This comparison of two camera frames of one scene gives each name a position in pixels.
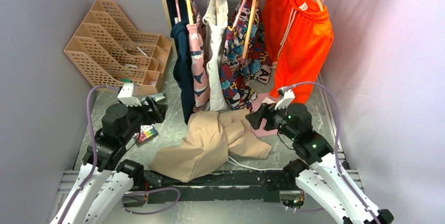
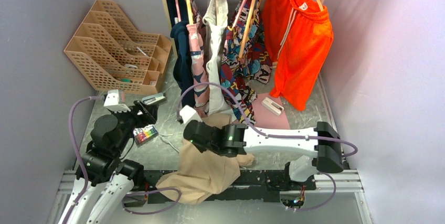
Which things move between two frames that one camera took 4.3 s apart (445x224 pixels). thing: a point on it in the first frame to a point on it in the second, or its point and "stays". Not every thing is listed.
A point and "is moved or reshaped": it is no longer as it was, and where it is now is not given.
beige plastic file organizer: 109,52 stays
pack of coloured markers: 146,131 stays
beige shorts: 204,150 is moved or reshaped
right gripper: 267,111 to 202,149
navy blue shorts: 181,35 stays
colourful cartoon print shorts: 245,54 stays
